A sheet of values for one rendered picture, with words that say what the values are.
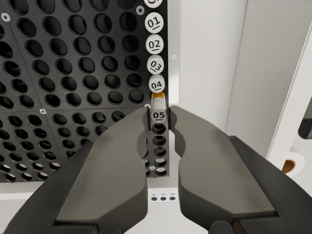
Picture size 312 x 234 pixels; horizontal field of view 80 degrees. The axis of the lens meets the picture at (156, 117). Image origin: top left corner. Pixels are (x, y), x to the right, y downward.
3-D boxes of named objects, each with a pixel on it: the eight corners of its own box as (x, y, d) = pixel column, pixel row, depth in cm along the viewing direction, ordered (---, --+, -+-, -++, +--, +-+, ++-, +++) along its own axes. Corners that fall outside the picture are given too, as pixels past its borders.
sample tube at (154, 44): (162, 42, 17) (165, 53, 13) (149, 44, 17) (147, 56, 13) (160, 27, 16) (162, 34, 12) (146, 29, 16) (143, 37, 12)
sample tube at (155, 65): (157, 62, 18) (157, 78, 14) (146, 55, 18) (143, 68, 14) (164, 51, 17) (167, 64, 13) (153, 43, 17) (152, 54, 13)
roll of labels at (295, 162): (290, 133, 35) (305, 147, 32) (291, 159, 39) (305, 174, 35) (252, 144, 36) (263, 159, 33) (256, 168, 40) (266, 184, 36)
